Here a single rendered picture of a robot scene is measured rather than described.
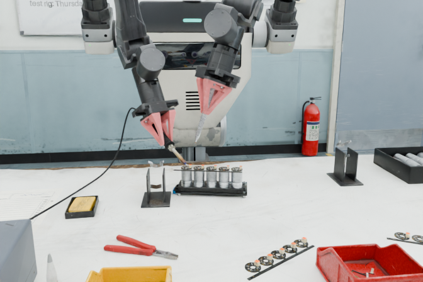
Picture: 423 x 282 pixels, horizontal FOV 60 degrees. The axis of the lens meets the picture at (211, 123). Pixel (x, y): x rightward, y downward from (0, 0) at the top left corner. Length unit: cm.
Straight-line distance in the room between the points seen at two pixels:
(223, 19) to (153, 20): 52
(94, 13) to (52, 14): 224
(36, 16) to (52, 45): 25
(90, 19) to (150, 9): 19
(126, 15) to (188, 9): 38
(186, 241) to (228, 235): 8
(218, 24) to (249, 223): 39
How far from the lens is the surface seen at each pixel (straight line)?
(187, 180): 83
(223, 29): 74
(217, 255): 64
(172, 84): 117
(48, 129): 359
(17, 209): 87
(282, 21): 127
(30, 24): 350
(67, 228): 76
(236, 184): 82
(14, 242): 54
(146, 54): 85
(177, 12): 125
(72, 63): 344
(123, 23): 91
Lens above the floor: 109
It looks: 13 degrees down
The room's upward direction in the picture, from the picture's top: straight up
